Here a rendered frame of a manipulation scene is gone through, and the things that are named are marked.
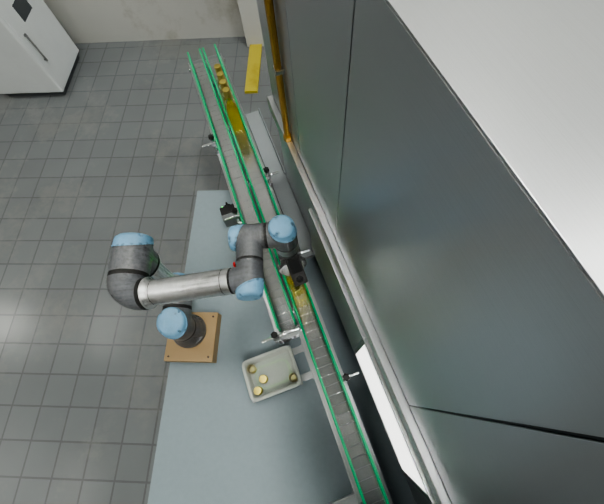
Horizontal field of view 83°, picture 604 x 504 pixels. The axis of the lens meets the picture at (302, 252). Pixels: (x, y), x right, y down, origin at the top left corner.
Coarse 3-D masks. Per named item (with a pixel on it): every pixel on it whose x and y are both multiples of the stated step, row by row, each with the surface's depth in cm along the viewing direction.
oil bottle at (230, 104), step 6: (222, 90) 164; (228, 90) 163; (228, 96) 166; (228, 102) 169; (234, 102) 170; (228, 108) 171; (234, 108) 172; (228, 114) 174; (234, 114) 175; (234, 120) 178; (240, 120) 180; (234, 126) 182; (240, 126) 184; (234, 132) 189; (240, 132) 187
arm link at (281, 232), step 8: (280, 216) 94; (288, 216) 94; (272, 224) 93; (280, 224) 93; (288, 224) 93; (272, 232) 92; (280, 232) 92; (288, 232) 92; (296, 232) 96; (272, 240) 95; (280, 240) 93; (288, 240) 94; (296, 240) 99; (280, 248) 99; (288, 248) 99
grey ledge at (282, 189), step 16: (256, 112) 194; (256, 128) 189; (256, 144) 185; (272, 144) 185; (272, 160) 181; (272, 176) 177; (288, 192) 172; (288, 208) 169; (304, 224) 165; (304, 240) 162; (304, 256) 159
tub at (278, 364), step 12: (288, 348) 147; (252, 360) 146; (264, 360) 153; (276, 360) 152; (288, 360) 152; (264, 372) 151; (276, 372) 151; (288, 372) 150; (252, 384) 147; (264, 384) 149; (276, 384) 149; (288, 384) 148; (252, 396) 141; (264, 396) 141
